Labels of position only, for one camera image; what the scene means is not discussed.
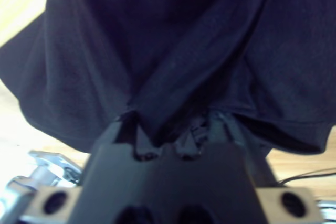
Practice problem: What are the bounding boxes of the thin black looped cable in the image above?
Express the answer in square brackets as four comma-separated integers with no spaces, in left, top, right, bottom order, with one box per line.
[277,168,336,186]

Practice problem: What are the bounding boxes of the dark camera post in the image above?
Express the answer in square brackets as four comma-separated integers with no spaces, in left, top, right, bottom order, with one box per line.
[245,141,279,188]

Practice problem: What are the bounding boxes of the black polo shirt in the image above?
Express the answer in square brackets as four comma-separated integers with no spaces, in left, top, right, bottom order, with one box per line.
[0,0,336,155]

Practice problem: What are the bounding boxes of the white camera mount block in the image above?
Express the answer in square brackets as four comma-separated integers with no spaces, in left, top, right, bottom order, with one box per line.
[5,150,82,190]

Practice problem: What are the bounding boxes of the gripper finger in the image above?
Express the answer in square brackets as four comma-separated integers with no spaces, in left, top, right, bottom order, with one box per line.
[115,111,158,161]
[181,113,245,161]

